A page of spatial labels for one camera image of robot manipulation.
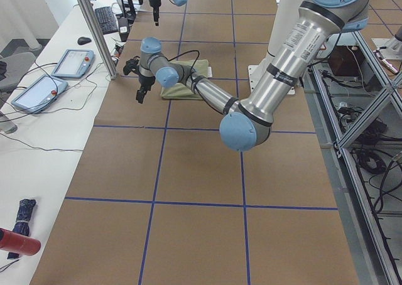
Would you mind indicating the black computer mouse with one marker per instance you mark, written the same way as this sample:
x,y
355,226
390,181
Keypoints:
x,y
83,40

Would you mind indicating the near teach pendant tablet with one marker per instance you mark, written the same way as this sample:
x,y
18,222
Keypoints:
x,y
40,94

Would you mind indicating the black keyboard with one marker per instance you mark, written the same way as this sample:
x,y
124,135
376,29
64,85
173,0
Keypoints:
x,y
106,20

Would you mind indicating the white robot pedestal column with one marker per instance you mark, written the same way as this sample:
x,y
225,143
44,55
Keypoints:
x,y
286,17

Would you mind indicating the grey office chair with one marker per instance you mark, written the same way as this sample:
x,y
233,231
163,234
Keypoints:
x,y
13,68

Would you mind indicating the far teach pendant tablet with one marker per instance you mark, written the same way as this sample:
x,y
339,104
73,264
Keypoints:
x,y
74,64

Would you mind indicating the black power adapter labelled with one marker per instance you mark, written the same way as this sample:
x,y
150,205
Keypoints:
x,y
123,27

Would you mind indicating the olive green long-sleeve shirt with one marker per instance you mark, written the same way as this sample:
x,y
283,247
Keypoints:
x,y
180,91

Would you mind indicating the white shirt hang tag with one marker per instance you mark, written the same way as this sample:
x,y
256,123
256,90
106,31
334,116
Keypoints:
x,y
209,73

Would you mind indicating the folded dark blue umbrella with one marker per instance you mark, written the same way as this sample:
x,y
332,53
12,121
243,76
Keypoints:
x,y
23,218

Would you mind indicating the brown box under frame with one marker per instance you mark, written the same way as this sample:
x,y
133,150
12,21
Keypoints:
x,y
346,60

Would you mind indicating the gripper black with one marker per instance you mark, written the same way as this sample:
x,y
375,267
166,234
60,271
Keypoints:
x,y
154,3
144,81

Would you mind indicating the teach pendant tablet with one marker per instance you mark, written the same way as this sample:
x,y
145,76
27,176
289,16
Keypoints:
x,y
74,64
40,94

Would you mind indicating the aluminium frame post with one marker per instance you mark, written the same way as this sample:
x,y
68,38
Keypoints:
x,y
95,29

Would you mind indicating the red cylindrical bottle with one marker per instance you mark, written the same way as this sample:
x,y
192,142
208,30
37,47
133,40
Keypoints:
x,y
19,244

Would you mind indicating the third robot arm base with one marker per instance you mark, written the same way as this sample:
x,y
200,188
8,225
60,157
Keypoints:
x,y
387,50

